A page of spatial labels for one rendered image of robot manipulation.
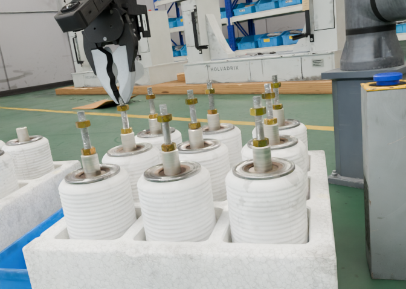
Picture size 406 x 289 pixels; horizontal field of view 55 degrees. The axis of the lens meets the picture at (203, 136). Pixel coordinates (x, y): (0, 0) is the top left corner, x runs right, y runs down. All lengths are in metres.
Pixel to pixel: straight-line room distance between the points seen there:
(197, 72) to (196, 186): 3.00
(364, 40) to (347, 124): 0.21
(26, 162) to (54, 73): 6.56
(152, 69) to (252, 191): 3.61
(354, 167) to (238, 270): 0.68
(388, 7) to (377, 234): 0.51
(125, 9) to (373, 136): 0.42
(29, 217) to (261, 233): 0.50
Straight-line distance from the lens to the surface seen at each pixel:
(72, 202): 0.54
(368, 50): 1.03
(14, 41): 7.24
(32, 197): 0.83
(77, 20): 0.56
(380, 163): 0.65
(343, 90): 1.04
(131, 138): 0.65
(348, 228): 0.89
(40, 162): 0.90
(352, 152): 1.07
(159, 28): 4.12
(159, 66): 4.06
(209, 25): 3.53
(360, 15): 1.04
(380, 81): 0.64
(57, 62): 7.48
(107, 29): 0.63
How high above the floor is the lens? 0.41
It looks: 13 degrees down
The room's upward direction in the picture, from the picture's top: 7 degrees counter-clockwise
